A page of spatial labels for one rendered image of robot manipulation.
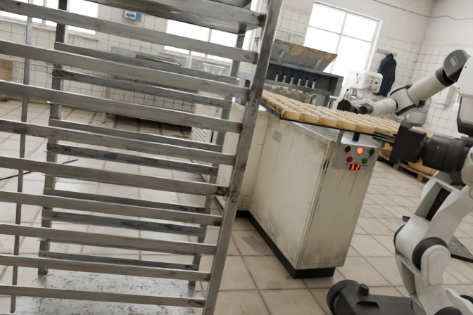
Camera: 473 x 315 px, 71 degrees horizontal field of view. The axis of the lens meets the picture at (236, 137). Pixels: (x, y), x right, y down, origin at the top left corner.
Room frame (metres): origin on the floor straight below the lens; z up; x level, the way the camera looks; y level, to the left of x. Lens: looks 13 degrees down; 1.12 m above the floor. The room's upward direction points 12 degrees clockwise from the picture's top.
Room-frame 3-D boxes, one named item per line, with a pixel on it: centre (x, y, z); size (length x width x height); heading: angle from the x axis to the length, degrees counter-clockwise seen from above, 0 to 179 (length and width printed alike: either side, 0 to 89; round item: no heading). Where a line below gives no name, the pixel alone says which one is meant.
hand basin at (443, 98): (6.08, -3.05, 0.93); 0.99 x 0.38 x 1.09; 19
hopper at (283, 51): (2.49, -0.29, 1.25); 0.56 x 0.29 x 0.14; 113
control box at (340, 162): (1.69, -0.63, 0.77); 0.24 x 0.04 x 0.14; 113
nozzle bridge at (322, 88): (2.49, -0.29, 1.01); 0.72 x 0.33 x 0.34; 113
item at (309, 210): (2.02, -0.49, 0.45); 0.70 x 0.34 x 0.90; 23
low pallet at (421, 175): (5.18, -2.91, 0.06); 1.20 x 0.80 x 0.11; 21
